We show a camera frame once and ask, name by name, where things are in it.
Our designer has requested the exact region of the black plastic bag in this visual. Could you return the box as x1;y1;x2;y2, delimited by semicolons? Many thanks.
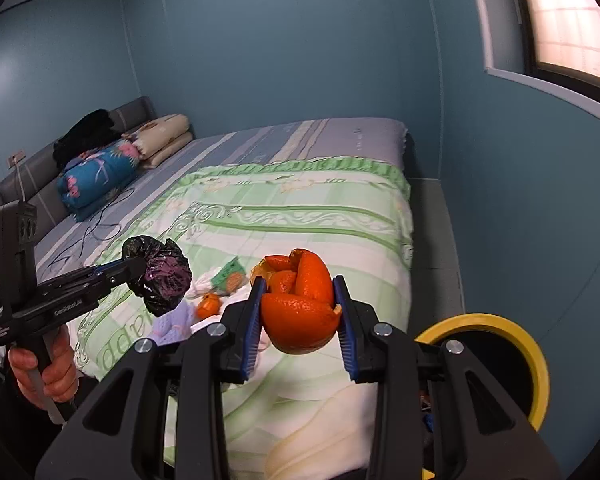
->
121;235;193;318

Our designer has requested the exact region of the large orange peel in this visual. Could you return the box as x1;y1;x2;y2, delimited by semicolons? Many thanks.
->
251;248;341;354

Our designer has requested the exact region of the yellow rimmed trash bin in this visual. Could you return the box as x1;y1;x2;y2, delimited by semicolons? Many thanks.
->
413;312;552;480

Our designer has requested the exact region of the person's left hand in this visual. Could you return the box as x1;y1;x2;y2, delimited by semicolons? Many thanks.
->
8;325;79;408

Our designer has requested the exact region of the small orange peel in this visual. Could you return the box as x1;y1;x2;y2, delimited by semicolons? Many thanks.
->
195;292;222;321

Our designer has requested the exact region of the green snack wrapper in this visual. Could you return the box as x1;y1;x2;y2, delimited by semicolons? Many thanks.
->
211;257;246;296

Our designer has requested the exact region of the striped purple bed sheet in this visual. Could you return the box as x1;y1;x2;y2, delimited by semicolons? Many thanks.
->
35;117;407;280

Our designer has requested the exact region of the white tissue wad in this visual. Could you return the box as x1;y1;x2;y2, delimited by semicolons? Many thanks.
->
185;266;228;300

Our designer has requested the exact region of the blue floral folded blanket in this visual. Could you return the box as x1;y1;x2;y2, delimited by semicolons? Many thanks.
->
57;140;140;222

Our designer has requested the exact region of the green white quilt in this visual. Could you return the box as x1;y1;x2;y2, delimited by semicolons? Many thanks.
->
88;156;413;479

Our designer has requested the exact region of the grey padded headboard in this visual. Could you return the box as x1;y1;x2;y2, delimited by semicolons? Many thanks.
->
0;96;157;231

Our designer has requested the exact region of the beige folded pillow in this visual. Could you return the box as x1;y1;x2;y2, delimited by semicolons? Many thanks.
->
122;114;194;169

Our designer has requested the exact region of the black clothing pile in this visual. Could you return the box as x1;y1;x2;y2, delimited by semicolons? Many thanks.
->
53;108;121;172

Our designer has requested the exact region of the black charging cable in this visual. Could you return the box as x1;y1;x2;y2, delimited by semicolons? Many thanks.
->
47;184;136;271

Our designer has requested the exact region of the wall power socket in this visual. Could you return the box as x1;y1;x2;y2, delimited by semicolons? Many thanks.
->
7;150;26;168

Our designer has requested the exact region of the window with white frame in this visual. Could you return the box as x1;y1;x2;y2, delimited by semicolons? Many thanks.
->
475;0;600;120

